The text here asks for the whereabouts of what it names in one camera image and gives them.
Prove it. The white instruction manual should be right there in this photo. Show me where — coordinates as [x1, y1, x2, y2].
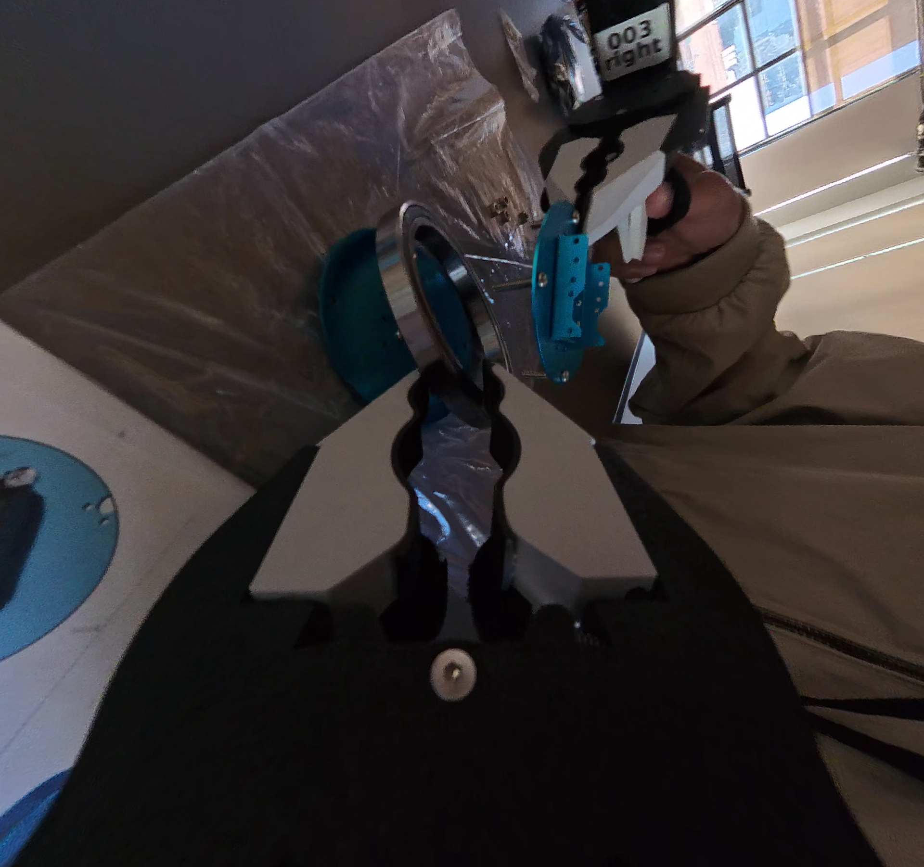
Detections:
[0, 319, 258, 822]

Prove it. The black shoulder strap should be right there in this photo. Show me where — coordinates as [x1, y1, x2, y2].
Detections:
[797, 696, 924, 774]

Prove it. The silver bearing ring blue base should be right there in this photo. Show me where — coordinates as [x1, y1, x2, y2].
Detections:
[373, 201, 501, 415]

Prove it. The blue disc with square bracket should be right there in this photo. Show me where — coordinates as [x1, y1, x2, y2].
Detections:
[530, 201, 613, 385]

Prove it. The grey desk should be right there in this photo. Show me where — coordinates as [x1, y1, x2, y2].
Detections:
[0, 0, 578, 291]

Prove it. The clear plastic bag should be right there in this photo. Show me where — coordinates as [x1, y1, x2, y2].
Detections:
[0, 8, 651, 559]

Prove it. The person's right forearm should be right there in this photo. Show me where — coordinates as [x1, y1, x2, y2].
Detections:
[624, 214, 811, 425]

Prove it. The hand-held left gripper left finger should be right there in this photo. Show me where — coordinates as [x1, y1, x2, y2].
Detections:
[249, 365, 449, 642]

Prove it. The pile of small screw bags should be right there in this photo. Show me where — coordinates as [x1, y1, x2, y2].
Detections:
[429, 0, 544, 106]

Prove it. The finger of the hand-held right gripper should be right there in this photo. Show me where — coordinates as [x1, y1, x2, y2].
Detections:
[579, 115, 677, 242]
[541, 137, 602, 207]

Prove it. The blue round base plate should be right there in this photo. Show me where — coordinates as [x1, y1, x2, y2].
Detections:
[319, 228, 436, 408]

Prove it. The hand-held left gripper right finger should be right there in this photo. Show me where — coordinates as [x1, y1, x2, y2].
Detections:
[471, 362, 659, 640]

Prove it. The person's right hand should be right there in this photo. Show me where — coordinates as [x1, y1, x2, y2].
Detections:
[619, 151, 748, 285]

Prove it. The gridded window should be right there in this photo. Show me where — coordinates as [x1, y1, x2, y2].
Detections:
[673, 0, 924, 155]

